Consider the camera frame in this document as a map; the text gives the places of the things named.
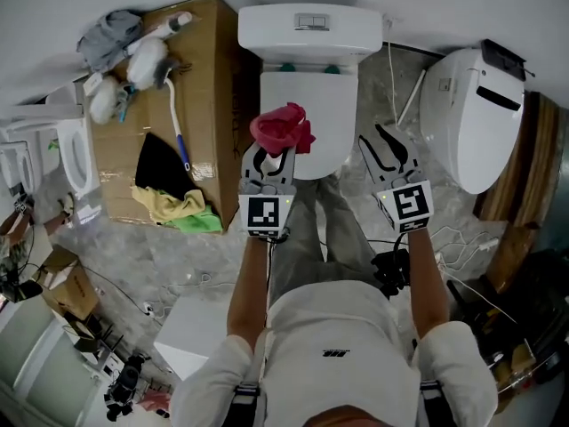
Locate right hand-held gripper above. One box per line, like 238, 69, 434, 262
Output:
357, 123, 435, 235

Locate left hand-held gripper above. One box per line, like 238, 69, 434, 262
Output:
237, 143, 298, 240

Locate red cloth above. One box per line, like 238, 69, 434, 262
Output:
249, 101, 317, 159

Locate white toilet lid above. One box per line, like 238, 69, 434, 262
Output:
259, 69, 359, 181

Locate person's right forearm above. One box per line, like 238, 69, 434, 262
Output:
405, 227, 453, 342

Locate person's left forearm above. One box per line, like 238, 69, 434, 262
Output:
226, 233, 273, 342

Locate white smart toilet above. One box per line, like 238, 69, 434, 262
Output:
418, 46, 527, 196

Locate green cloth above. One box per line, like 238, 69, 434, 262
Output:
164, 204, 224, 235

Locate yellow cloth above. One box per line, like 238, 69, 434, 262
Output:
131, 185, 207, 224

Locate white toilet brush blue grip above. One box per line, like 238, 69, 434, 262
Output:
155, 58, 193, 173

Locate black cloth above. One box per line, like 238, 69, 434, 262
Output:
133, 132, 197, 200

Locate white toilet tank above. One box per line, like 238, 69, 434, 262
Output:
236, 3, 385, 76

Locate white open toilet seat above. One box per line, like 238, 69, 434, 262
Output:
56, 117, 101, 200

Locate grey cloth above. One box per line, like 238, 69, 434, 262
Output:
76, 9, 145, 73

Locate pink cloth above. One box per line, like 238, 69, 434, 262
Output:
134, 389, 172, 418

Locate white plastic pipe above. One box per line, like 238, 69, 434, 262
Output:
396, 69, 428, 126

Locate person's grey trousers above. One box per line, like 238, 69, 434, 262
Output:
268, 175, 380, 302

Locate large cardboard box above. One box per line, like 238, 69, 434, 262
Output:
88, 0, 264, 236

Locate black belt device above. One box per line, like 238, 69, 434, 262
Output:
370, 248, 413, 301

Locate wooden plank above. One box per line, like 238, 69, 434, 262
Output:
472, 91, 566, 294

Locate chrome flush button plate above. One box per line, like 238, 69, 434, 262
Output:
293, 12, 331, 31

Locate black control panel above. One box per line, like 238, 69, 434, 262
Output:
480, 38, 528, 82

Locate teal scrub brush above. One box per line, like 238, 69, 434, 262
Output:
116, 82, 137, 125

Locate large white fluffy duster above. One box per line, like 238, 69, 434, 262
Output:
125, 37, 170, 91

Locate white spray bottle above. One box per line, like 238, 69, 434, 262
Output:
127, 11, 194, 57

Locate person's white shirt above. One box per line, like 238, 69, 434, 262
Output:
170, 279, 500, 427

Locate small white fluffy duster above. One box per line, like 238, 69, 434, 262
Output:
89, 76, 120, 125

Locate white flat box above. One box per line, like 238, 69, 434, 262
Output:
152, 294, 237, 383

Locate small cardboard box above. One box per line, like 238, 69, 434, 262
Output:
31, 246, 100, 322

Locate white water hose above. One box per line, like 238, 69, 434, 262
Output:
383, 15, 402, 126

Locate white floor cables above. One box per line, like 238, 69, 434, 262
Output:
428, 224, 501, 285

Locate black white shoulder strap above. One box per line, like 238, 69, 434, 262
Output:
230, 382, 261, 427
419, 377, 446, 427

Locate black camera equipment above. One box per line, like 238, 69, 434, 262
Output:
103, 350, 150, 423

